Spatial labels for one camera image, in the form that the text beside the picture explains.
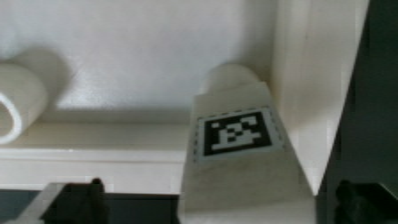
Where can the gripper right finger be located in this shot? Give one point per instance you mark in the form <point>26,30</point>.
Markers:
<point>367,203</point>

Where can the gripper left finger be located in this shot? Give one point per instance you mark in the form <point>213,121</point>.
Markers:
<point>69,204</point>

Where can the white table leg with tag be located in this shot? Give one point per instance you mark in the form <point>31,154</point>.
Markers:
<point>245,186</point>

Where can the white square tabletop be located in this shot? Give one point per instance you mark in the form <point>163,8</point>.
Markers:
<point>122,53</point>

